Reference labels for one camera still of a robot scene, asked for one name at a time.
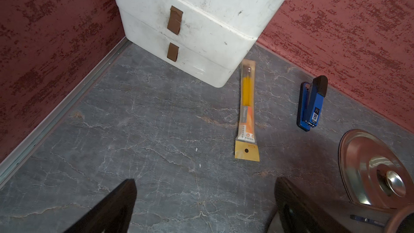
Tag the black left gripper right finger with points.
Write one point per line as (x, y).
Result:
(298, 213)

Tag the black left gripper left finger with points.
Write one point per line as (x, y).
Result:
(112, 214)

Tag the stainless steel pot lid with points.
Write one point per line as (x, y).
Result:
(372, 174)

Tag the orange yellow sachet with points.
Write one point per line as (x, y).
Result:
(246, 147)

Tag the blue black stapler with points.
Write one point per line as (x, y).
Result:
(311, 102)

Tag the white three-drawer box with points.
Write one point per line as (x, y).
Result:
(205, 38)

